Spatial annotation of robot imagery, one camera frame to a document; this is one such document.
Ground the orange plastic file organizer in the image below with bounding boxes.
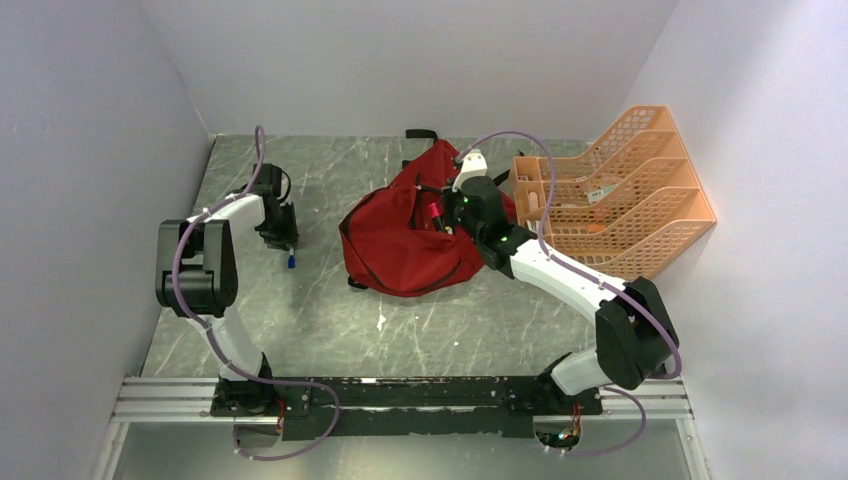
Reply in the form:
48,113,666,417
509,105,716,280

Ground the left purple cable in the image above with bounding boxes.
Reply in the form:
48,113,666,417
170,125,342,463

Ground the black mounting rail base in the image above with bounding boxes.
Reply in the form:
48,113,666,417
209,376,602,440

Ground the pink black highlighter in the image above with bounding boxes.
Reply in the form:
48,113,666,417
427,202,448,233

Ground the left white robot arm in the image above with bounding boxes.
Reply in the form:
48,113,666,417
154,164,299,416

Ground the red backpack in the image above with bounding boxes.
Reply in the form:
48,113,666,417
339,138,518,298

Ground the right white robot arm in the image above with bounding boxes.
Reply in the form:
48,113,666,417
443,149,681,414

